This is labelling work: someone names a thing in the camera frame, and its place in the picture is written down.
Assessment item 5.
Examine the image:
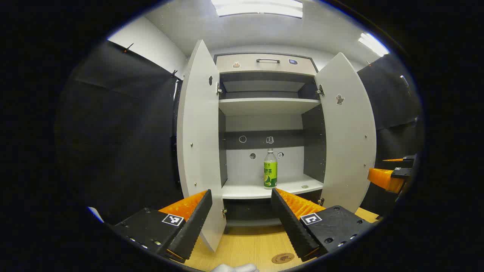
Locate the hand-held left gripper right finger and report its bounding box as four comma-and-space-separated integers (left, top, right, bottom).
271, 188, 375, 262

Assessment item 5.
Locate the light grey cabinet door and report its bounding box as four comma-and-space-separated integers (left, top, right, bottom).
177, 40, 226, 253
315, 52, 377, 213

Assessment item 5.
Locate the black backdrop cloth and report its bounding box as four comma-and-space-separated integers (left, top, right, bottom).
57, 40, 422, 223

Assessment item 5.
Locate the round brown coaster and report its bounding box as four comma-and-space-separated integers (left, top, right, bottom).
271, 252, 295, 264

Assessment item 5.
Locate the small ceiling light panel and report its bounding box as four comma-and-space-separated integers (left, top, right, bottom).
358, 32, 390, 57

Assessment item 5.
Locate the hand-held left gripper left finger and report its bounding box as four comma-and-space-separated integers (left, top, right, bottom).
110, 189, 213, 264

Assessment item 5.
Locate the large ceiling light panel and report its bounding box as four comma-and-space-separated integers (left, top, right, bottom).
211, 0, 304, 18

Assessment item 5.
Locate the green label drink bottle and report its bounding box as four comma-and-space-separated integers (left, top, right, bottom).
264, 148, 278, 189

